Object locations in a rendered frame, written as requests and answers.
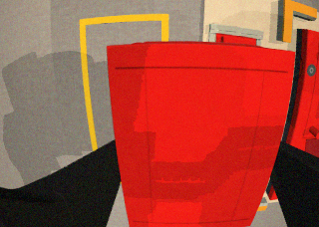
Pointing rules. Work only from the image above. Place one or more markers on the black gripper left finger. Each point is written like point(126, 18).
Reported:
point(79, 195)

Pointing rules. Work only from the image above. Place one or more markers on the yellow rectangular frame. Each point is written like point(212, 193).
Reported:
point(163, 17)

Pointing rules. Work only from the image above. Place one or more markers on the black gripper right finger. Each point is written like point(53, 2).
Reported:
point(295, 178)

